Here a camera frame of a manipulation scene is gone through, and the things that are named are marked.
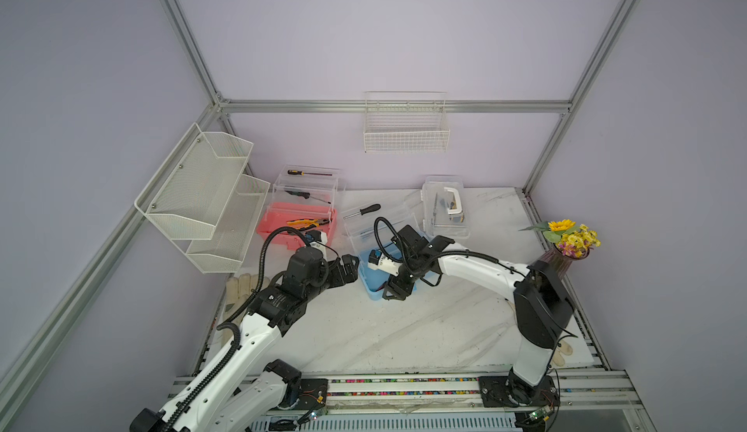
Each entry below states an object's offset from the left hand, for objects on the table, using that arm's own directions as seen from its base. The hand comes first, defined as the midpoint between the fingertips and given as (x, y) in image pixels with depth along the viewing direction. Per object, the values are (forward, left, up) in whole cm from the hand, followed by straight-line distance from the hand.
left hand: (343, 267), depth 77 cm
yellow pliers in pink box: (+28, +18, -17) cm, 37 cm away
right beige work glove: (-18, -60, -19) cm, 65 cm away
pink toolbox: (+35, +19, -11) cm, 42 cm away
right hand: (-1, -14, -12) cm, 18 cm away
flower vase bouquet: (+4, -61, +6) cm, 61 cm away
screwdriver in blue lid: (+26, -4, -7) cm, 27 cm away
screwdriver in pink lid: (+45, +22, -6) cm, 51 cm away
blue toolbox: (+7, -7, +8) cm, 13 cm away
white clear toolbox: (+31, -33, -10) cm, 46 cm away
